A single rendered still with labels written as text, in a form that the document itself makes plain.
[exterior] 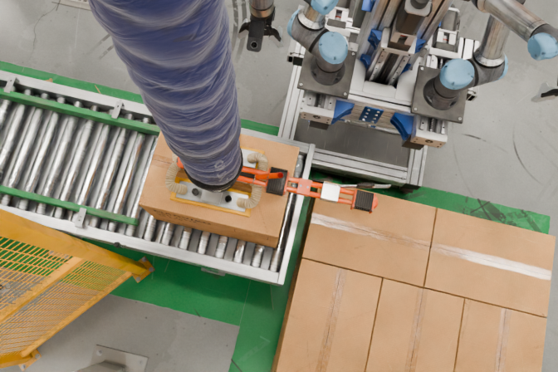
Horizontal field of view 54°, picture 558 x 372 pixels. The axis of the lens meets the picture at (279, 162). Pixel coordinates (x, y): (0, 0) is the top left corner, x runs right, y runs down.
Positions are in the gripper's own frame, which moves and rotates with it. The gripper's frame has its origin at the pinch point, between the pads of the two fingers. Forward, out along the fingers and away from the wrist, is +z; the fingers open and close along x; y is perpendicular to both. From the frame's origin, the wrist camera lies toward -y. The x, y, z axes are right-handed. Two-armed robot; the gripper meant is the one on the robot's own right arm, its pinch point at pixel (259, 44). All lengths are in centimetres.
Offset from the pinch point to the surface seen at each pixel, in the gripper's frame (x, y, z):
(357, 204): -48, -38, 42
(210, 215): 9, -52, 57
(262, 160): -7, -27, 48
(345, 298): -57, -71, 98
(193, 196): 18, -46, 55
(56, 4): 152, 73, 152
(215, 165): 4.8, -43.5, 3.4
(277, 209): -17, -44, 57
